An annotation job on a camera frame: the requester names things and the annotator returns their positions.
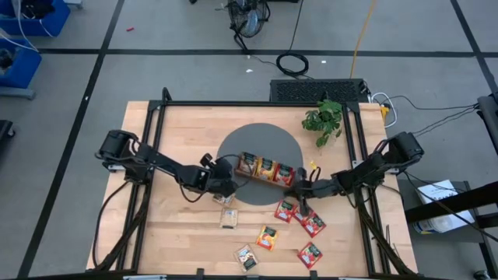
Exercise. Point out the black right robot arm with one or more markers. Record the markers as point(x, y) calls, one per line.
point(365, 173)

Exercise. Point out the grey round mat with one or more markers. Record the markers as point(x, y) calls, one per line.
point(257, 140)

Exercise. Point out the black table clamp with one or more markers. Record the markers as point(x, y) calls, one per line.
point(199, 273)
point(313, 274)

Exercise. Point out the blue plastic bin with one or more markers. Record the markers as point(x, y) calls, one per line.
point(54, 21)
point(25, 70)

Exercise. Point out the black aluminium table frame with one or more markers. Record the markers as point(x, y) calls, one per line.
point(233, 103)

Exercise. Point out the black perforated computer case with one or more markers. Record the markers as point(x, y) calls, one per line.
point(311, 91)

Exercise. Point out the orange tea packet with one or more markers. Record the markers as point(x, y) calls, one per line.
point(266, 168)
point(267, 238)

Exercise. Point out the red tea packet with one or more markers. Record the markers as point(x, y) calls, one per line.
point(310, 255)
point(314, 225)
point(284, 175)
point(283, 211)
point(299, 217)

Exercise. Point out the wooden three-compartment tray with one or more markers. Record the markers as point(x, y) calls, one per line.
point(257, 182)

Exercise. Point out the red floor scrap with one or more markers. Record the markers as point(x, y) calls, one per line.
point(129, 29)

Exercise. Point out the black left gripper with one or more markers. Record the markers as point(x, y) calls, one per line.
point(221, 171)

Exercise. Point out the black floor fan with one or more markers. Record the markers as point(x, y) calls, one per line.
point(249, 19)

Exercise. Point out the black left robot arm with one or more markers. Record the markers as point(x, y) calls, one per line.
point(167, 167)

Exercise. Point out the potted green plant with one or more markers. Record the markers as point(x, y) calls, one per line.
point(323, 120)

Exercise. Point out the black stand crossbar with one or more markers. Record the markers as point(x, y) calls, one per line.
point(447, 204)

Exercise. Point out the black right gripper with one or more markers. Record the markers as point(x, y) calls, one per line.
point(317, 187)

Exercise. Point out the white printed paper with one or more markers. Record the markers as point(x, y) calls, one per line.
point(439, 190)

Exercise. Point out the beige cinnamon apple tea packet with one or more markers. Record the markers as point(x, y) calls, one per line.
point(225, 200)
point(247, 163)
point(246, 257)
point(229, 218)

